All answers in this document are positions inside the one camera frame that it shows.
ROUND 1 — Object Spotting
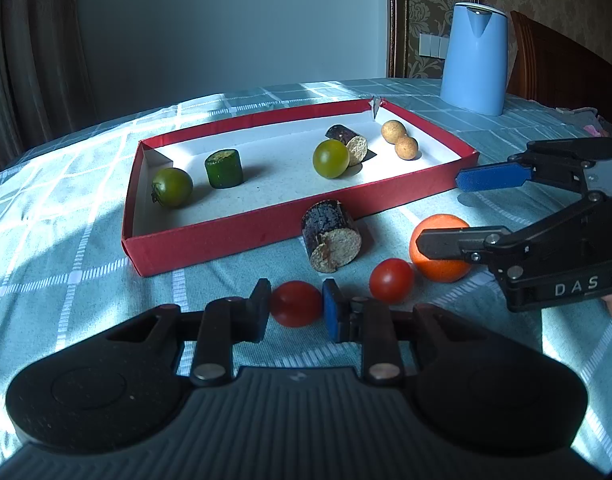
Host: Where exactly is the dark green tomato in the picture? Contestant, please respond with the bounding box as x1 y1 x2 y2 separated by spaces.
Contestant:
150 167 194 209

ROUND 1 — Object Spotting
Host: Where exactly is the orange mandarin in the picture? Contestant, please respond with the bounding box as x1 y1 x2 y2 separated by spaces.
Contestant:
409 213 473 282

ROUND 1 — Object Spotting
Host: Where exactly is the wooden chair back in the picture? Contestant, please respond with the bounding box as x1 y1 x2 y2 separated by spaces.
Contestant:
506 10 612 133

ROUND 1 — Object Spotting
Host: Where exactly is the teal checked tablecloth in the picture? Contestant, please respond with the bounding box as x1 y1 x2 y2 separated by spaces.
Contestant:
0 77 612 466

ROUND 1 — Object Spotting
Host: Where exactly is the yellow-green tomato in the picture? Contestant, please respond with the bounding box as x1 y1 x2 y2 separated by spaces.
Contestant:
312 139 351 179

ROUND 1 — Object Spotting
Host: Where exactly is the light blue kettle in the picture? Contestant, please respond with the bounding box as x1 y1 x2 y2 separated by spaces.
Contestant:
439 1 509 117

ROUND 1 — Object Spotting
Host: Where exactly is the notched dark sugarcane piece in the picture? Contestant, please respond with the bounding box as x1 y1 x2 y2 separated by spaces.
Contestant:
301 200 363 274

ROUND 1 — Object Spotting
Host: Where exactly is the white wall switch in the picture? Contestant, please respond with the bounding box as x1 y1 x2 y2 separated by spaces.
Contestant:
418 31 447 58

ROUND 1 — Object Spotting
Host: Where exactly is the red cardboard box lid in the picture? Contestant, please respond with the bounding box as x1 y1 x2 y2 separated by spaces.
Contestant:
122 98 479 278

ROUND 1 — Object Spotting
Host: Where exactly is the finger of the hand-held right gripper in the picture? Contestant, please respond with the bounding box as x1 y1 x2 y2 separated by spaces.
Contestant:
456 136 612 195
416 192 608 272

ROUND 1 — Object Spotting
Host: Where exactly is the red cherry tomato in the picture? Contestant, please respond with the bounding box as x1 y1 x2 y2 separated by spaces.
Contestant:
270 280 324 328
369 258 415 304

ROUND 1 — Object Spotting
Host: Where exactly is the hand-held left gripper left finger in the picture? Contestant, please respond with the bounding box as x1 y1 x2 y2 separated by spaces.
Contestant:
106 278 273 386

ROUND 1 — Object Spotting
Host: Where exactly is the beige patterned curtain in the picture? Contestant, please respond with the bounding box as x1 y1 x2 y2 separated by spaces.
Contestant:
0 0 94 181

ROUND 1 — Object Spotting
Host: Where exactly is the green cucumber piece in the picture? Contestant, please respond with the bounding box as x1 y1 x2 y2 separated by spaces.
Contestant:
204 149 244 190

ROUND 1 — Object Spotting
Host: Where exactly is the dark wooden wall moulding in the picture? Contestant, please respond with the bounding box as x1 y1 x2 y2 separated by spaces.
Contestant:
386 0 411 80

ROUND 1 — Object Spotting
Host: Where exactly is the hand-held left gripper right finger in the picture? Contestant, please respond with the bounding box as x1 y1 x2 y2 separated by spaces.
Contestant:
322 279 487 386

